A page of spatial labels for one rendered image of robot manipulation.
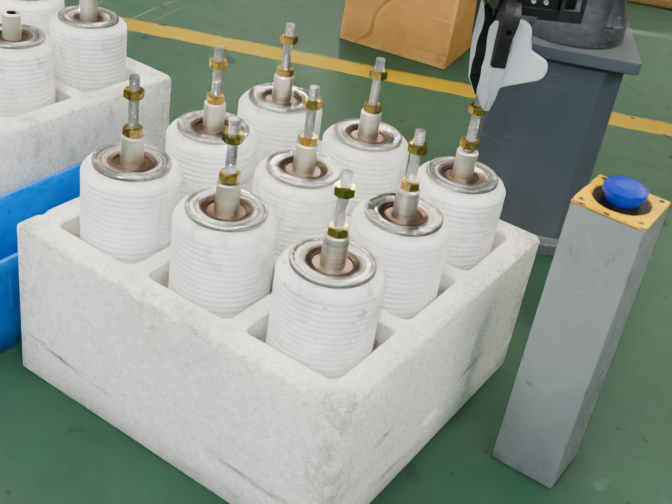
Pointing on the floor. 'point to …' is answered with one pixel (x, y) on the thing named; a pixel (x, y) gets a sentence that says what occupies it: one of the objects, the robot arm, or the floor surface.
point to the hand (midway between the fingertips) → (476, 88)
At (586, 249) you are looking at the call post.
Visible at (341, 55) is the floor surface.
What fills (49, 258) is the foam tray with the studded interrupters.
